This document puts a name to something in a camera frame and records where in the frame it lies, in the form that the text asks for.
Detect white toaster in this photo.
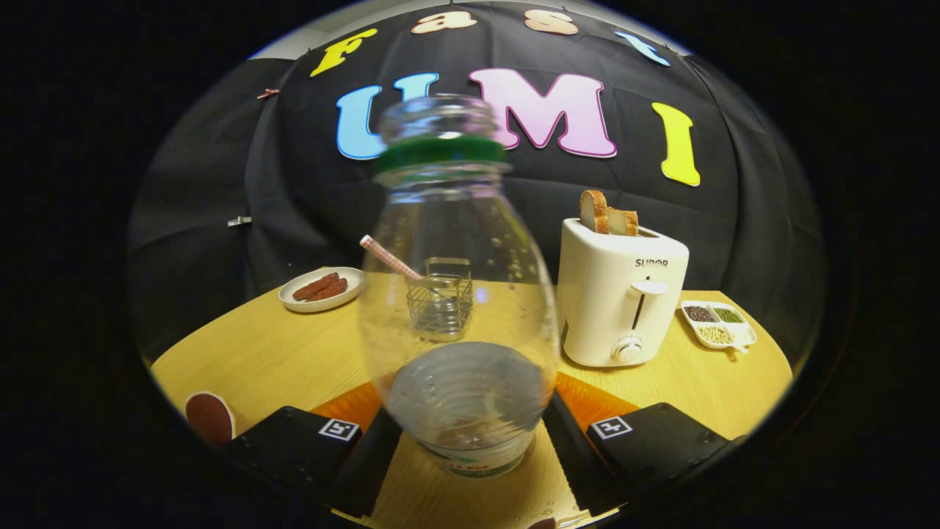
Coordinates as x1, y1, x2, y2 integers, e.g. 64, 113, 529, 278
556, 217, 690, 368

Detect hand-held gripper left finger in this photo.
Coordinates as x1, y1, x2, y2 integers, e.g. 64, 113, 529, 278
220, 381, 406, 519

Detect beige cup with brown inside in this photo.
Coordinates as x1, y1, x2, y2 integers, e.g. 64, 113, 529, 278
184, 392, 236, 447

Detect wooden table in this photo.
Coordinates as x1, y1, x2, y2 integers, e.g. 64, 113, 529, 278
151, 268, 794, 529

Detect clear plastic juice bottle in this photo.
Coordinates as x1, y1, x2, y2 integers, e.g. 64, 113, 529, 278
358, 94, 560, 478

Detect metal wire basket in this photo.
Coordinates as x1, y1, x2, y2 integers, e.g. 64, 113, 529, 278
406, 257, 474, 342

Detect brown food piece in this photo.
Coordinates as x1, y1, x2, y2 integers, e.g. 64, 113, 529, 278
292, 273, 341, 301
305, 278, 349, 303

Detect red checked straw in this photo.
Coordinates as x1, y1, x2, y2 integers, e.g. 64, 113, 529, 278
359, 235, 425, 282

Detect white divided grain dish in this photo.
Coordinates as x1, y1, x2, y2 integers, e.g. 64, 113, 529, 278
680, 300, 758, 355

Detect small white plate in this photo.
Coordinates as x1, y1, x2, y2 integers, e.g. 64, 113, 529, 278
278, 267, 366, 314

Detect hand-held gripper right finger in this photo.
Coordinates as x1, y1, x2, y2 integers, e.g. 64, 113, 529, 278
542, 372, 746, 517

